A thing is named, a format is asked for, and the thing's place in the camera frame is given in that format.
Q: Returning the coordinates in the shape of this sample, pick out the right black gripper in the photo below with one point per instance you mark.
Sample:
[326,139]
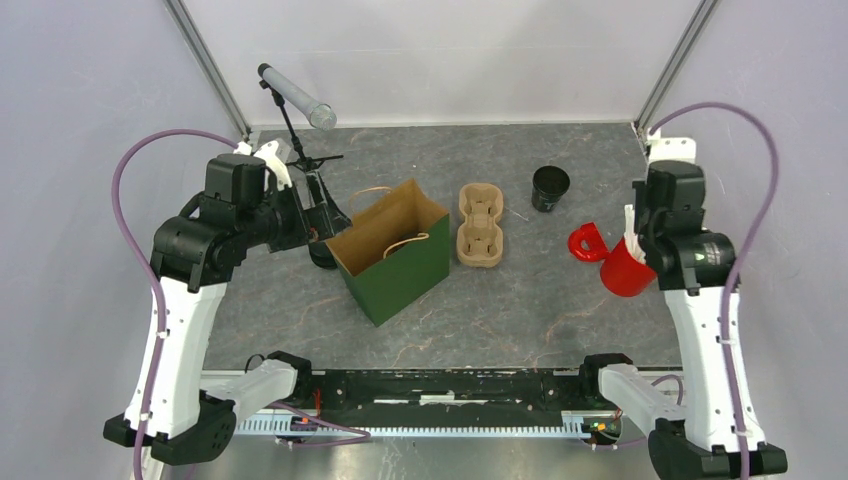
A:
[642,188]

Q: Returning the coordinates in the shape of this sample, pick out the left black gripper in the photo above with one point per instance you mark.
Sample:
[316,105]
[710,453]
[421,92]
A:
[325,220]

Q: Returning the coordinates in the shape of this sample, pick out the green paper bag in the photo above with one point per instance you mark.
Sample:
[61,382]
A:
[396,250]

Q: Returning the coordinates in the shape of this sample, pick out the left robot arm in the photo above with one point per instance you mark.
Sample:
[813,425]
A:
[246,202]

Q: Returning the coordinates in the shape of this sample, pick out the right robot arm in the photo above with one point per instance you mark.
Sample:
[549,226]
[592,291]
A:
[715,434]

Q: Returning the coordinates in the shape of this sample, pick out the black tripod stand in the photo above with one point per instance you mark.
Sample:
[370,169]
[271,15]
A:
[298,139]

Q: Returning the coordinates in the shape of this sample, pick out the stack of black lids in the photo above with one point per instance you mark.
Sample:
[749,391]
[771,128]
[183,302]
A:
[321,256]

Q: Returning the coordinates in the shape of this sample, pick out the red mug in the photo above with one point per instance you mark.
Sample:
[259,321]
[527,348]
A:
[620,272]

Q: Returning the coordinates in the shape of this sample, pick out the grey tube on stand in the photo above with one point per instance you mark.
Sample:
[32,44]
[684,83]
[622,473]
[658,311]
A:
[319,114]

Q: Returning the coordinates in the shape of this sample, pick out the cardboard cup carrier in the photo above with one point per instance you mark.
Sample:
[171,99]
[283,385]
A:
[480,240]

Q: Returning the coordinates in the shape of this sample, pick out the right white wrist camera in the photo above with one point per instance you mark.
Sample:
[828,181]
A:
[661,148]

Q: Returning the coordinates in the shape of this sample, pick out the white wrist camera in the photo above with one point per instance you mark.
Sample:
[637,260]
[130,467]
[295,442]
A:
[274,154]
[661,148]

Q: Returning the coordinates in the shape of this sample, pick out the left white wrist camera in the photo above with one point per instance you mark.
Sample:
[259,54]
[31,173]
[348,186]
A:
[274,154]

